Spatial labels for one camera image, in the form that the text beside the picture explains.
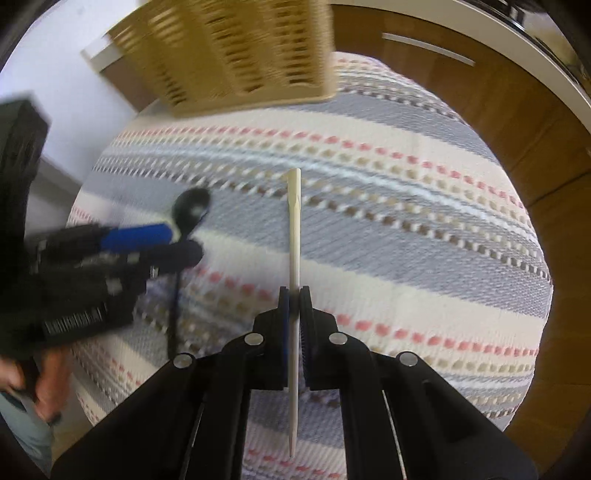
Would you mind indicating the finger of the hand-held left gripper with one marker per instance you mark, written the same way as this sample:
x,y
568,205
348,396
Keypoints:
x,y
134,236
178,254

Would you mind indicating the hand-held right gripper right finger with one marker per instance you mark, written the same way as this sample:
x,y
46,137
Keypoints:
x,y
307,332

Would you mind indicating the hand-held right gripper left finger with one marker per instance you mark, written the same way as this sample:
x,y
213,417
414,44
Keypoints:
x,y
284,332

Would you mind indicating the black spoon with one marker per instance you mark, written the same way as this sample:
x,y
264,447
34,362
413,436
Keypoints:
x,y
190,207

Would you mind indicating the pale wooden chopstick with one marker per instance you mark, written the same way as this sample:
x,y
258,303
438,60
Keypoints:
x,y
294,230

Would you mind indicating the yellow plastic utensil basket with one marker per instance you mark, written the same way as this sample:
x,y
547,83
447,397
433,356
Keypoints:
x,y
240,50

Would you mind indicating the person's left hand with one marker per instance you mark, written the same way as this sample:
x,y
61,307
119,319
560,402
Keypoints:
x,y
48,383

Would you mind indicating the striped woven table cloth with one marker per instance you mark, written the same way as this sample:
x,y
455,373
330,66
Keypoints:
x,y
392,230

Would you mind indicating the black gas stove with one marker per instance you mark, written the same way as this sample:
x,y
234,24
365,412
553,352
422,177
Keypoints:
x,y
540,27

